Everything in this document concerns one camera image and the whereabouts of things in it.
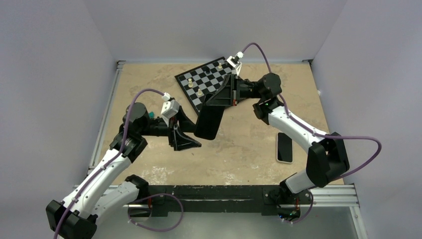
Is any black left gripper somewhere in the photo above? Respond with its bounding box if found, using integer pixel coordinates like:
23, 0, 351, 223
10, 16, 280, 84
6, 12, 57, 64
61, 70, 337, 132
138, 105, 202, 150

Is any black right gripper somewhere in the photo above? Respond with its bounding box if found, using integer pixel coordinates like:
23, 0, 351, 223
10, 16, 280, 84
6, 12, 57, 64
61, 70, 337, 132
206, 74, 264, 107

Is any black phone case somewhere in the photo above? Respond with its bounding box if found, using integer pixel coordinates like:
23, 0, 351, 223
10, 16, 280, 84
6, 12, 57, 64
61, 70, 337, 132
194, 104, 225, 140

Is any phone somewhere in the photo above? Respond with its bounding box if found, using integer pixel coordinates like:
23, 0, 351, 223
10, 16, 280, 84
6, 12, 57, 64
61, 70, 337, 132
276, 132, 293, 164

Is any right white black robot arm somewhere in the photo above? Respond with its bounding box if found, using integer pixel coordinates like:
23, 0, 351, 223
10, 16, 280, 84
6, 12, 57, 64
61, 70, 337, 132
194, 73, 350, 203

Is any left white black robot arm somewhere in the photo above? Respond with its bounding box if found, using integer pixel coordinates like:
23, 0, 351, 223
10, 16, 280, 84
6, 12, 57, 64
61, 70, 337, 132
46, 100, 201, 239

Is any black white chessboard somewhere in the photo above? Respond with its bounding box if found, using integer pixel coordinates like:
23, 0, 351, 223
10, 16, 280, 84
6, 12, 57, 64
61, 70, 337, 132
175, 57, 231, 114

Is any black chess piece back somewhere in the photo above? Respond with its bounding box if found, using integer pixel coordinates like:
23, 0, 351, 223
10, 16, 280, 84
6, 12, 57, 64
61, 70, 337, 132
202, 66, 210, 74

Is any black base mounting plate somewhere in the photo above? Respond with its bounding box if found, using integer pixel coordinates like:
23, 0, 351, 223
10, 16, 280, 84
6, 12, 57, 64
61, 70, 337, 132
128, 185, 311, 217

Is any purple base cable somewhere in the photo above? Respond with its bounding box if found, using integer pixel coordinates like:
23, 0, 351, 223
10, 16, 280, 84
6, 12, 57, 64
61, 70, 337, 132
126, 194, 184, 232

